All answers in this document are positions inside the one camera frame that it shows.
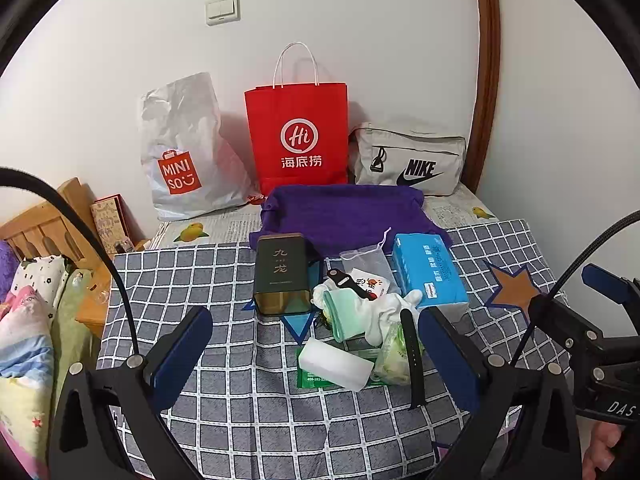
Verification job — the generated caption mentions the white mesh drawstring pouch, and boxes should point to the white mesh drawstring pouch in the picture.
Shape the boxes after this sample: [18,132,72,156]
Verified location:
[339,227,396,286]

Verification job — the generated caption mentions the light wooden furniture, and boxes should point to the light wooden furniture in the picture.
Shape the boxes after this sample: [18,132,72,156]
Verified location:
[0,177,151,341]

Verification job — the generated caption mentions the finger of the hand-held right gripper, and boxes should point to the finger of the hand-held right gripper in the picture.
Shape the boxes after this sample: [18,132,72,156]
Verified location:
[581,262,640,306]
[529,294,606,356]

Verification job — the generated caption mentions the floral bedding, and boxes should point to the floral bedding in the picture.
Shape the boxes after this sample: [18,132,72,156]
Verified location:
[0,255,101,480]

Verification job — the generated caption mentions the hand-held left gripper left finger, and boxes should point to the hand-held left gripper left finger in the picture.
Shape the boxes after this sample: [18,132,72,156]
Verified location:
[48,305,214,480]

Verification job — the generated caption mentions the right gripper black braided cable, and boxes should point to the right gripper black braided cable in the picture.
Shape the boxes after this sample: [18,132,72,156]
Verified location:
[507,210,640,366]

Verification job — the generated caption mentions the purple towel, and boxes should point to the purple towel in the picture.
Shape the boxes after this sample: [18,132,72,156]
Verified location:
[249,185,453,261]

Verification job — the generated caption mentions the white sachet with red print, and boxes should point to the white sachet with red print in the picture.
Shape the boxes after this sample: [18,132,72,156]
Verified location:
[350,268,392,298]

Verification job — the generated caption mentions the mint green cloth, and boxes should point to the mint green cloth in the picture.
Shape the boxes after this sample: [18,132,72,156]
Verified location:
[322,290,371,343]

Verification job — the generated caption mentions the brown wooden frame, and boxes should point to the brown wooden frame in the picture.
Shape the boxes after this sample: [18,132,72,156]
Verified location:
[472,0,502,196]

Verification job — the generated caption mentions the red paper bag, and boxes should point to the red paper bag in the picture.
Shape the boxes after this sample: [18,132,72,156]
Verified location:
[244,42,349,196]

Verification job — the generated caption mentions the green packet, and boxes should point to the green packet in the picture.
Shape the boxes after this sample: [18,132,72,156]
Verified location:
[296,352,386,391]

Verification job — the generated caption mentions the grey checked cloth with stars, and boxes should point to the grey checked cloth with stars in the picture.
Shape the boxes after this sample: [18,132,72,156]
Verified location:
[95,219,573,480]

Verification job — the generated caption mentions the patterned cardboard box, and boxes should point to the patterned cardboard box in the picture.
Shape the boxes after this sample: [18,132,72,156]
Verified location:
[90,195,138,256]

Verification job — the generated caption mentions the white plastic shopping bag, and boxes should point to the white plastic shopping bag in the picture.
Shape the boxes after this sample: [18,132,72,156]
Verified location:
[140,72,261,221]

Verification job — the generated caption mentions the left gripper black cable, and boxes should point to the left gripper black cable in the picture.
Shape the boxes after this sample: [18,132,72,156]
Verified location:
[0,167,141,361]

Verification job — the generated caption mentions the dark green tea tin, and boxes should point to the dark green tea tin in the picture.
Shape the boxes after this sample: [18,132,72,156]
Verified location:
[251,233,313,317]

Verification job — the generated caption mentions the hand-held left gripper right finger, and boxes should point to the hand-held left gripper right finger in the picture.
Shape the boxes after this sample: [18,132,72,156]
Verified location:
[417,306,583,480]

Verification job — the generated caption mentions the blue tissue pack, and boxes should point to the blue tissue pack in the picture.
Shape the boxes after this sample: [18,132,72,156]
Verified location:
[391,233,470,309]

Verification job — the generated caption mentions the white cotton gloves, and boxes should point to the white cotton gloves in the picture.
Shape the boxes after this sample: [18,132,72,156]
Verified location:
[312,280,423,347]

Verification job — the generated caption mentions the green wet wipes pack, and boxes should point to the green wet wipes pack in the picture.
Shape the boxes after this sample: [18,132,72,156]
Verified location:
[372,322,426,386]

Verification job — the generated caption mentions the grey waist bag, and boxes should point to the grey waist bag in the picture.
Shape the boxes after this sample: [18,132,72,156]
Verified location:
[348,122,467,196]

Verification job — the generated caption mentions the person's right hand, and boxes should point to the person's right hand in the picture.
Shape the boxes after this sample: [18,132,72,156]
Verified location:
[582,420,626,480]

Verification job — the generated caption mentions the long black watch strap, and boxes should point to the long black watch strap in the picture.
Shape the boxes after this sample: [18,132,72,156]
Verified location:
[400,308,426,411]

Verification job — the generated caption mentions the white sponge block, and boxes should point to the white sponge block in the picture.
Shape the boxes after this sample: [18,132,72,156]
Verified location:
[296,336,376,392]

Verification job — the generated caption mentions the white wall light switch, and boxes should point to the white wall light switch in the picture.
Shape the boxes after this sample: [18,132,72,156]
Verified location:
[205,0,241,27]

